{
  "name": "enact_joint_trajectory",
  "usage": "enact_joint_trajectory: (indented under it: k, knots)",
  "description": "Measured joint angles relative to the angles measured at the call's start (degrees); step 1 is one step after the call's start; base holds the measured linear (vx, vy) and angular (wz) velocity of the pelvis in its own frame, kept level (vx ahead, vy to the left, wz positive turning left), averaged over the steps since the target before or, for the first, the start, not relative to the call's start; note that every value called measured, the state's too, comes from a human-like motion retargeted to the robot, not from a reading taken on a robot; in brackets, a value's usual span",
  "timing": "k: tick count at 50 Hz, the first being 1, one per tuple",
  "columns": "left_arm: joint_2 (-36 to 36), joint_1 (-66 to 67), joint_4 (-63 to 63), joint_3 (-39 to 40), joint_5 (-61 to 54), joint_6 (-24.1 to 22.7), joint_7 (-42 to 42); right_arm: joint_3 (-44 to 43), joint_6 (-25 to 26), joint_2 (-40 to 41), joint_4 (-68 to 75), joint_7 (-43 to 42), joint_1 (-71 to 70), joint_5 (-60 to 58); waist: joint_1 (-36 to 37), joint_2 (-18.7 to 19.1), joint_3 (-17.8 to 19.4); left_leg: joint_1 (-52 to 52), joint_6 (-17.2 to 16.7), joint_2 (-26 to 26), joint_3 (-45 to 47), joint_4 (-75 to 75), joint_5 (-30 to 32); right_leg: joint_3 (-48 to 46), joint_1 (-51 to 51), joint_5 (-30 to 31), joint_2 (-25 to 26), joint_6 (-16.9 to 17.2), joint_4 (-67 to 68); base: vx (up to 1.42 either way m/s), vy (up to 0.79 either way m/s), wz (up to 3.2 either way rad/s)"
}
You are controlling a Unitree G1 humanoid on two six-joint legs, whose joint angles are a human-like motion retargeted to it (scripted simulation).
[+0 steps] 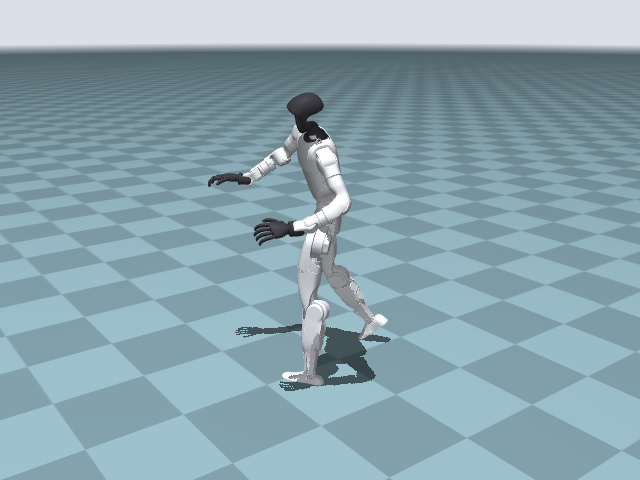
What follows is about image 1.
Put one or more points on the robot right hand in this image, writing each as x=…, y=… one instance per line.
x=230, y=177

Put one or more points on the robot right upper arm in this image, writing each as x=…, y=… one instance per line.
x=282, y=155

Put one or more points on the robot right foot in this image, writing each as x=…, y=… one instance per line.
x=378, y=321

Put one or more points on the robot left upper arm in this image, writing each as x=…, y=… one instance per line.
x=327, y=164

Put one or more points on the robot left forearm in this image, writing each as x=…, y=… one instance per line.
x=326, y=216

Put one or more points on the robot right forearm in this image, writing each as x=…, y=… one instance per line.
x=261, y=169

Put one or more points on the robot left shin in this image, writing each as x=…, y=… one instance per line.
x=313, y=332

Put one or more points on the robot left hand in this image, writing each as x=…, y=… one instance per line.
x=277, y=229

